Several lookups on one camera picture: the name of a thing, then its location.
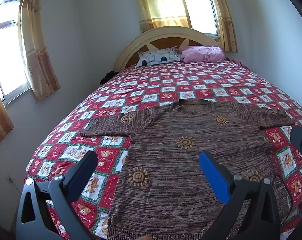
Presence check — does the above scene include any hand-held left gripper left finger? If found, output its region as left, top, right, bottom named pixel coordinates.
left=15, top=150, right=99, bottom=240

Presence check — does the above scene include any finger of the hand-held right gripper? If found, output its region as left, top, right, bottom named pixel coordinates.
left=289, top=124, right=302, bottom=165

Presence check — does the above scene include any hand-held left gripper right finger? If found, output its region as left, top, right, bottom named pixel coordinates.
left=198, top=151, right=282, bottom=240

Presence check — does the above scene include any brown knitted sweater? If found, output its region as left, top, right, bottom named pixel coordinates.
left=80, top=99, right=297, bottom=240

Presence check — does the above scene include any dark object beside bed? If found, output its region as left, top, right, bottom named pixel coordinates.
left=100, top=70, right=119, bottom=85

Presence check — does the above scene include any red checkered printed bedspread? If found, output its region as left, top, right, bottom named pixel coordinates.
left=26, top=60, right=302, bottom=240

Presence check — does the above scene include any pink pillow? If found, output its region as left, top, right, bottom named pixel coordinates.
left=181, top=45, right=225, bottom=62

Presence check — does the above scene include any white grey patterned pillow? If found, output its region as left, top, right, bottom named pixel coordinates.
left=135, top=46, right=183, bottom=67

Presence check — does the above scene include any cream wooden bed headboard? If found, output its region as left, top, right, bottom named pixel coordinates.
left=113, top=27, right=225, bottom=73

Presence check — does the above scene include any window behind headboard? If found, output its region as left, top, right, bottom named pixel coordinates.
left=178, top=0, right=221, bottom=40

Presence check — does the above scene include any side wall window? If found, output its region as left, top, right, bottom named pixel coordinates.
left=0, top=0, right=32, bottom=108

